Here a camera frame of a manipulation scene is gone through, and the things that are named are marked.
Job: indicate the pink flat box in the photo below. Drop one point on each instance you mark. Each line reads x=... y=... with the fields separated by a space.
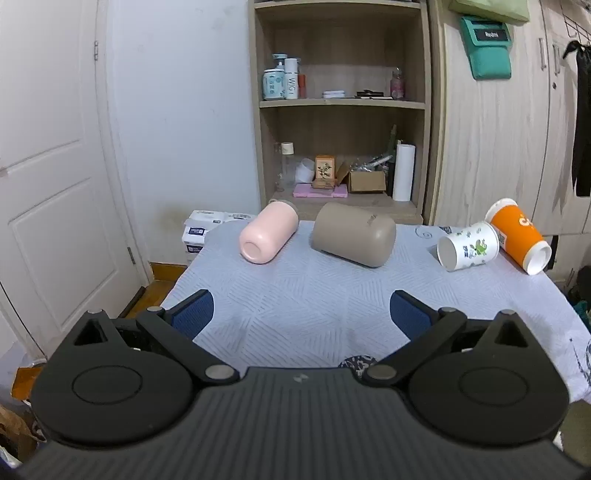
x=319 y=191

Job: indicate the dark bag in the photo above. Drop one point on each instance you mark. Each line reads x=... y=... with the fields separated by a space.
x=579 y=286

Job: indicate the dark patterned cloth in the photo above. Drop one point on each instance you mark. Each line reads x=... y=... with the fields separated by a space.
x=358 y=362

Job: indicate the small orange bottle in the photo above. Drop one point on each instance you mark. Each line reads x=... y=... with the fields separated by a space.
x=302 y=86

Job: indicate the dark green bottle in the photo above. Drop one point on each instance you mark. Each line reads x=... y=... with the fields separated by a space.
x=392 y=147

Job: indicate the light wooden wardrobe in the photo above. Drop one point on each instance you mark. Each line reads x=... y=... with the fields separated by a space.
x=498 y=138

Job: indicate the taupe cup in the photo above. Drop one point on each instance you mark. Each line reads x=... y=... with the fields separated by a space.
x=353 y=235

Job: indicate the wooden shelf unit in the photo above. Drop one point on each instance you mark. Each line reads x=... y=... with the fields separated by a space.
x=344 y=50

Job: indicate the orange paper cup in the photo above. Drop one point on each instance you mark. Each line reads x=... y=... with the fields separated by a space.
x=515 y=230

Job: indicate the teal fabric bag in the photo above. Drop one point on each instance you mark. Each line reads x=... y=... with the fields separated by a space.
x=487 y=55

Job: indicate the brown paper bag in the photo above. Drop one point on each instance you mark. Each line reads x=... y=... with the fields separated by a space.
x=16 y=431

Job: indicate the light blue pump bottle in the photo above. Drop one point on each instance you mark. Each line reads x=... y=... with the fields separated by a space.
x=273 y=85

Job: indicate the pink jar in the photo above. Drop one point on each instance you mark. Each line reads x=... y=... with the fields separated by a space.
x=397 y=86

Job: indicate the orange packet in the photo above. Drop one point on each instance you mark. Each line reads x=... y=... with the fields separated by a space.
x=25 y=381

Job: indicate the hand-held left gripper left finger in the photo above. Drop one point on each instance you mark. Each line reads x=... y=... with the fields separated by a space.
x=196 y=314

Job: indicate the floral printed box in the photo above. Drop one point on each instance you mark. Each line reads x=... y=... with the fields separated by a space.
x=325 y=171

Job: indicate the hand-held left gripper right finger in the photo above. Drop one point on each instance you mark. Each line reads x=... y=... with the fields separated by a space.
x=408 y=316

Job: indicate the light blue patterned tablecloth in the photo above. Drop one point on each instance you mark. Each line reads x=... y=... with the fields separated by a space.
x=300 y=295

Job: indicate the white panel door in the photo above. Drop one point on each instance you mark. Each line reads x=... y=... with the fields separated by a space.
x=55 y=184

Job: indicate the pink cup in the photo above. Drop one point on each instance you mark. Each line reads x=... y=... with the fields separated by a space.
x=270 y=230

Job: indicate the white paper towel roll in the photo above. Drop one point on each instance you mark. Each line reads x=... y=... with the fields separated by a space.
x=403 y=173

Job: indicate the black flat item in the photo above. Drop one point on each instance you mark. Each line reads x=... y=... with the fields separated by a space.
x=370 y=94

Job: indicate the clear bottle with beige cap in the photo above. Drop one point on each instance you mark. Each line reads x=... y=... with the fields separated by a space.
x=286 y=168

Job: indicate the white tissue pack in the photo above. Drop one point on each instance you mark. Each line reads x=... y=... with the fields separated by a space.
x=217 y=217
x=195 y=237

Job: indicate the white tall bottle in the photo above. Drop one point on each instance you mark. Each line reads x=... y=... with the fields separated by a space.
x=291 y=81

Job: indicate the green fabric bag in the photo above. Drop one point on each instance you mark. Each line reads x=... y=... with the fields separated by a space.
x=494 y=9

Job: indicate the open cardboard box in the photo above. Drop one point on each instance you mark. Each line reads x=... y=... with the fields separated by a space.
x=367 y=182

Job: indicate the white printed paper cup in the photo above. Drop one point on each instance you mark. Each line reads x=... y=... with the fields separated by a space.
x=471 y=247

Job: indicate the small white cup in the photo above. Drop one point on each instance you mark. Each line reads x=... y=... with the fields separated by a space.
x=304 y=170

